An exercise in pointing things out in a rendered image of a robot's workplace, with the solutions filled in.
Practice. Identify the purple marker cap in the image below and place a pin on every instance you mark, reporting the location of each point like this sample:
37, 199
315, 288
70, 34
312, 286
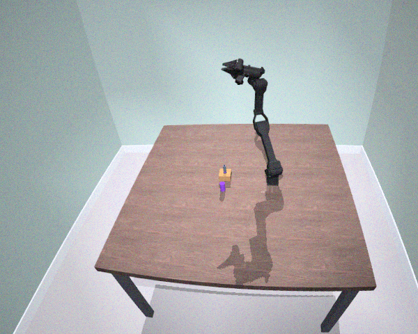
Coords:
222, 186

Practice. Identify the tan wooden block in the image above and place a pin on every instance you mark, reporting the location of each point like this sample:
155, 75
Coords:
225, 177

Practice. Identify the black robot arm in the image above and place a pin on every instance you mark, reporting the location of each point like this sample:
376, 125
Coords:
274, 167

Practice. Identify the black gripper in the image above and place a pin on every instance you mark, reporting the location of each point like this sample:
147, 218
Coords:
234, 67

